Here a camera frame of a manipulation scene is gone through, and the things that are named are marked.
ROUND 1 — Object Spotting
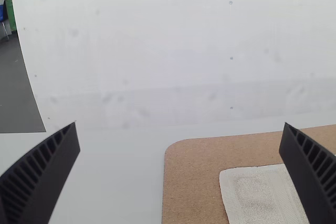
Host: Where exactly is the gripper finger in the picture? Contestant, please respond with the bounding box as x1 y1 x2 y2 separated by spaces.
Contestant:
278 122 336 224
0 121 81 224

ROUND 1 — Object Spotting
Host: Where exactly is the pale towel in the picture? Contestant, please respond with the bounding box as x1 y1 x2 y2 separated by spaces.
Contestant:
219 163 311 224

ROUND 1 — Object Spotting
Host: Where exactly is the cork mat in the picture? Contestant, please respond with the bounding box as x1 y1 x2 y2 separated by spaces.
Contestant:
162 123 336 224

